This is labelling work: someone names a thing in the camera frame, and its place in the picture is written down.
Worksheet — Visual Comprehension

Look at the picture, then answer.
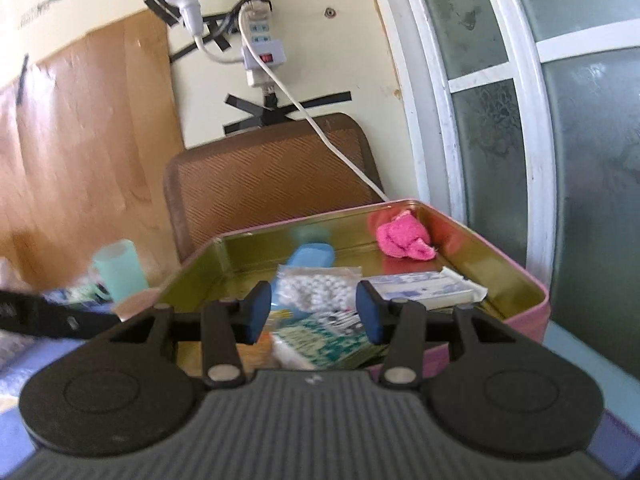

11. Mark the white tissue pack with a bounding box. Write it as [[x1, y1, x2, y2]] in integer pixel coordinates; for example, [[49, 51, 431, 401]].
[[368, 266, 488, 310]]

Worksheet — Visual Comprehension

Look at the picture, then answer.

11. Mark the yellow snack packet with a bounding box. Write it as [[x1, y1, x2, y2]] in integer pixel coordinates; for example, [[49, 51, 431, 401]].
[[271, 311, 381, 370]]

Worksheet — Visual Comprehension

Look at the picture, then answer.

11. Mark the pink fuzzy cloth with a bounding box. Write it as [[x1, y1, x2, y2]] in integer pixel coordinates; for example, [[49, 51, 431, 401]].
[[375, 210, 437, 261]]

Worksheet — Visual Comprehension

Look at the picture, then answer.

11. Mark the bag of white beads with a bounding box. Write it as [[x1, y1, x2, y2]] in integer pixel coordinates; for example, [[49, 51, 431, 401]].
[[272, 266, 362, 318]]

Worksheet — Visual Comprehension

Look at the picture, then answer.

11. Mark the blue pencil case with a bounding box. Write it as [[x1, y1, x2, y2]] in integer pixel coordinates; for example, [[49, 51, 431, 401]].
[[278, 243, 335, 321]]

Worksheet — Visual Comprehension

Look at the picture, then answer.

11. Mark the blue green toothpaste box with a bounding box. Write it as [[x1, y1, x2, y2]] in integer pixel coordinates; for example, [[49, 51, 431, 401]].
[[42, 283, 112, 309]]

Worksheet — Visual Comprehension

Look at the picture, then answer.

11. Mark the teal plastic mug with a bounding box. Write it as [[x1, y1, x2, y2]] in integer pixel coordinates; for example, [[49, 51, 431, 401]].
[[92, 240, 149, 302]]

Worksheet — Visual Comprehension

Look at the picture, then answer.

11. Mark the pink macaron biscuit tin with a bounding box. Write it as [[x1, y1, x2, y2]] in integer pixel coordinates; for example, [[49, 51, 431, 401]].
[[158, 200, 550, 370]]

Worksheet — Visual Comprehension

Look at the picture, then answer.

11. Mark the brown woven chair back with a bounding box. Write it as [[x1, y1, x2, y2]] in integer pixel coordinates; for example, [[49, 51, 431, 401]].
[[164, 120, 379, 261]]

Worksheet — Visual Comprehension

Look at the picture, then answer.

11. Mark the blue patterned tablecloth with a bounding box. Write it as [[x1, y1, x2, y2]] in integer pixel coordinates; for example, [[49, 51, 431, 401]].
[[13, 310, 611, 479]]

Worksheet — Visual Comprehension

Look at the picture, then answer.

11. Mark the white framed frosted window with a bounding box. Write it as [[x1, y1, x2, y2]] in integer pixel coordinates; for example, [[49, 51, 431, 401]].
[[376, 0, 639, 375]]

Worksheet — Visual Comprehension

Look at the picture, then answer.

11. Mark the white power strip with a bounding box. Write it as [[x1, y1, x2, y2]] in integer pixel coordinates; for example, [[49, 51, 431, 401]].
[[238, 0, 286, 88]]

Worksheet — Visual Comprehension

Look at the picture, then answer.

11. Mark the wood-pattern wall sheet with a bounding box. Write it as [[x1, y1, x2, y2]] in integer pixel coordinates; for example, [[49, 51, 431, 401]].
[[1, 11, 183, 288]]

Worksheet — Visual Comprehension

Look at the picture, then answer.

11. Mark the white power cable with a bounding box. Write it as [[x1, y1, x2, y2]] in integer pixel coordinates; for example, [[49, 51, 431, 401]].
[[236, 4, 392, 204]]

